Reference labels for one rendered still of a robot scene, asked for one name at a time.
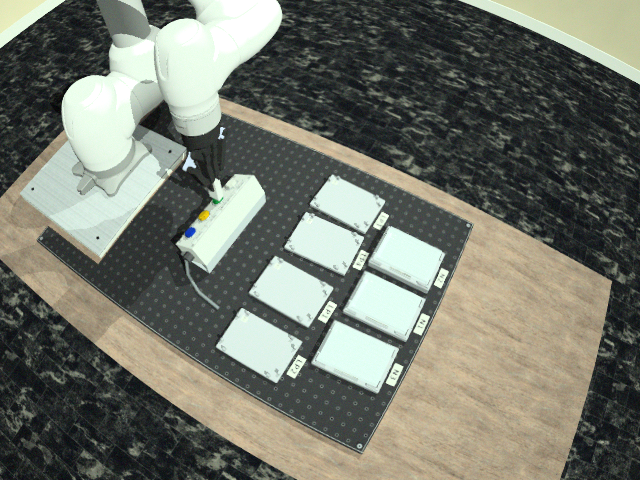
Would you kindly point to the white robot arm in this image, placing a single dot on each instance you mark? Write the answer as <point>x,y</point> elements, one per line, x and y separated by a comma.
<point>192,60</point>

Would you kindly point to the white label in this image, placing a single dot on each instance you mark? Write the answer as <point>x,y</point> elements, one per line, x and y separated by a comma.
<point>360,260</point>
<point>295,368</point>
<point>421,324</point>
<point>381,220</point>
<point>441,278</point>
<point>394,374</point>
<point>327,312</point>

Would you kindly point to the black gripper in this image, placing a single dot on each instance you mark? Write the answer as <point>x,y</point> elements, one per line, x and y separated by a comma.
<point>216,151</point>

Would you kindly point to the white button panel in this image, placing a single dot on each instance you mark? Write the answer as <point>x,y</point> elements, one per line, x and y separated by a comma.
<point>215,230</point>

